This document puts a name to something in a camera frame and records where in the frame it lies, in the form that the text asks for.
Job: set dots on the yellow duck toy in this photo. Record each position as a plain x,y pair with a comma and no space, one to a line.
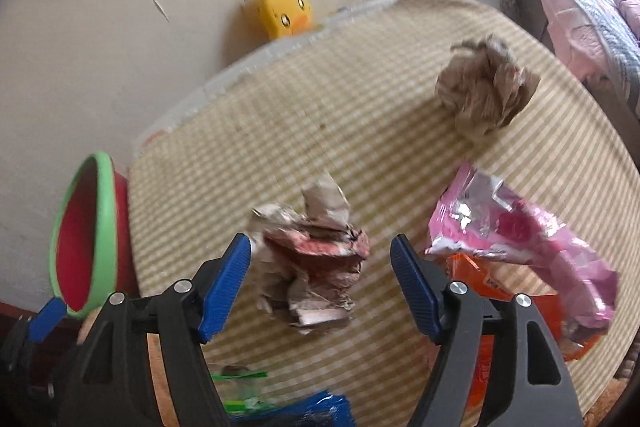
285,12

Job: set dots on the orange plastic wrapper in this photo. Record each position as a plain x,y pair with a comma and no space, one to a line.
555,312

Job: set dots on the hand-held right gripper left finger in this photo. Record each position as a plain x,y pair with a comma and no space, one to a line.
225,287

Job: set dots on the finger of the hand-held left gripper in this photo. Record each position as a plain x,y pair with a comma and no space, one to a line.
25,387
47,319

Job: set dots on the blue checked quilt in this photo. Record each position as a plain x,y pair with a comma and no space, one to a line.
595,2

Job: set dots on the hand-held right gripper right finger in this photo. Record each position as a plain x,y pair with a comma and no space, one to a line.
415,287

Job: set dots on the green striped clear wrapper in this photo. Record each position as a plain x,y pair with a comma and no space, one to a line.
235,377

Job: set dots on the pink foil wrapper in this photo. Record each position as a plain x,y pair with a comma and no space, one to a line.
515,232

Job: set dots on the blue plastic wrapper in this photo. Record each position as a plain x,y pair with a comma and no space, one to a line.
310,412

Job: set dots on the reddish paper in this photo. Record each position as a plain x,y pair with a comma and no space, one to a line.
310,267

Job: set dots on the pink comforter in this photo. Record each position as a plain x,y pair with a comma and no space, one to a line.
627,7

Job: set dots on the grey paper ball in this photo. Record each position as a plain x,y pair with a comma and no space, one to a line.
480,92

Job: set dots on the green rimmed red bin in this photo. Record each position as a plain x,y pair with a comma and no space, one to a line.
80,237

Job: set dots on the pink bed skirt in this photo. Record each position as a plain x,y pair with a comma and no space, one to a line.
565,37

